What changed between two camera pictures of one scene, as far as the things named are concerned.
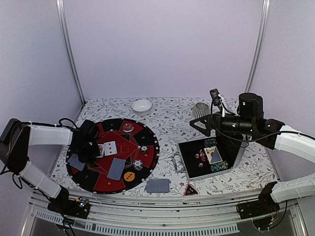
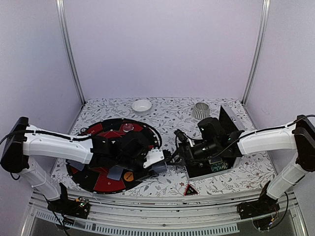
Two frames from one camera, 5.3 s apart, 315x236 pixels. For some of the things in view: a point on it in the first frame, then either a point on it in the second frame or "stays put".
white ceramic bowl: (141, 107) stays put
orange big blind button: (129, 176) stays put
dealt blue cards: (158, 186) to (161, 168)
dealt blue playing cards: (116, 168) stays put
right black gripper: (210, 124) to (185, 151)
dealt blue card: (74, 162) stays put
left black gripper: (96, 153) to (147, 173)
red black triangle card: (190, 191) stays put
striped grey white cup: (201, 109) stays put
